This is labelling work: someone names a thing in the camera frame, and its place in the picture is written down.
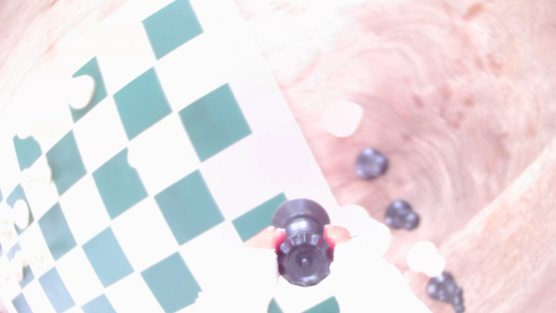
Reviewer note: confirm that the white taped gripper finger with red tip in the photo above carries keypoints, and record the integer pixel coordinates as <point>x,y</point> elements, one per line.
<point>243,278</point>
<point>369,278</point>

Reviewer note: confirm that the black chess queen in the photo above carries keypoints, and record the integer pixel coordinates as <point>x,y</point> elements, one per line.
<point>304,245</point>

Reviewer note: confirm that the white chess pawn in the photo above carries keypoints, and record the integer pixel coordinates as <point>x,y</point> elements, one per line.
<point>425,258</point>
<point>342,118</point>
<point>37,176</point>
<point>143,158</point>
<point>17,265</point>

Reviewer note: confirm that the black chess pawn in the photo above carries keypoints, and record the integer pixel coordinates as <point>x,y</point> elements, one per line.
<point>445,289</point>
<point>371,164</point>
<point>402,215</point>

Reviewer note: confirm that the green and white chess mat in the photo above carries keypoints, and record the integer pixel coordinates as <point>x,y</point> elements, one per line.
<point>213,121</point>

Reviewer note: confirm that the white chess bishop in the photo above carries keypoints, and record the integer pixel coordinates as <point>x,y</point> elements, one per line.
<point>19,214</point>

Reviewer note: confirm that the white chess king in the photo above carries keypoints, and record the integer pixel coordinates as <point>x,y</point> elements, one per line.
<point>4,226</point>

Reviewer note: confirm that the white chess rook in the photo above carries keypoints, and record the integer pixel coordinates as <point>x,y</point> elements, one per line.
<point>80,91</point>
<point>34,130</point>

